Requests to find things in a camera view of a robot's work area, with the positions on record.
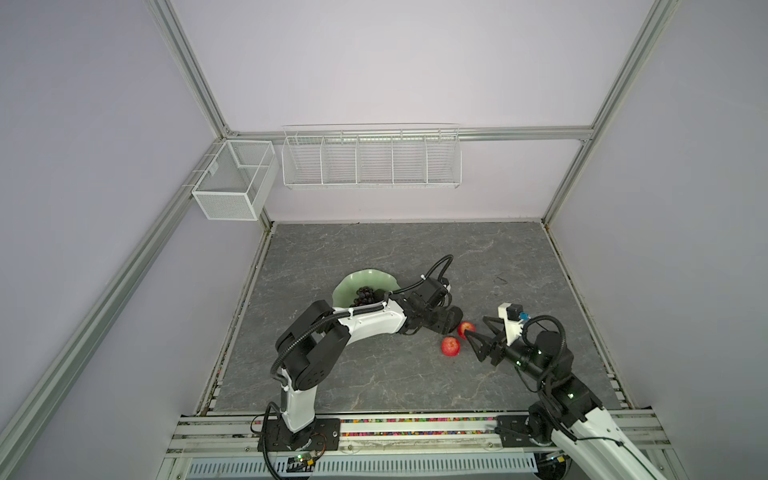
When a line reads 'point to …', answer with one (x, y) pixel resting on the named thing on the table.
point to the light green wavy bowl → (345, 291)
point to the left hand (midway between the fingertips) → (445, 322)
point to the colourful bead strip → (471, 426)
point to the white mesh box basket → (238, 181)
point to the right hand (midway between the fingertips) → (477, 327)
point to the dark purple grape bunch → (366, 295)
